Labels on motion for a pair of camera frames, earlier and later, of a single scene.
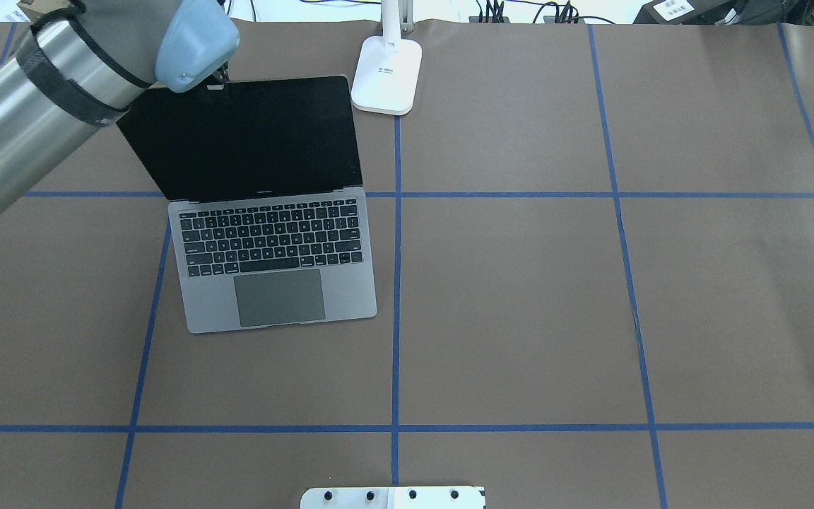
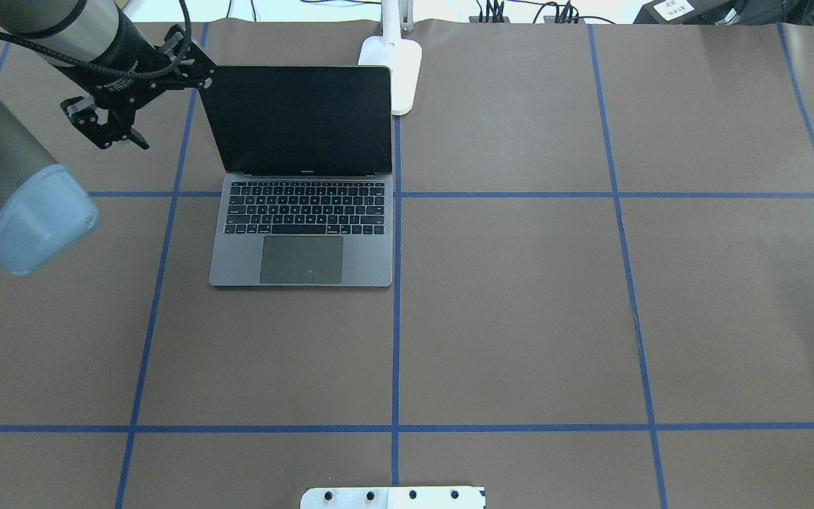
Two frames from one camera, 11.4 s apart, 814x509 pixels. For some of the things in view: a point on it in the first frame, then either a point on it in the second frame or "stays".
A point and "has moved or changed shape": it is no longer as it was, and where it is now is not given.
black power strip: (547, 20) stays
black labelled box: (685, 12) stays
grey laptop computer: (268, 209) has moved or changed shape
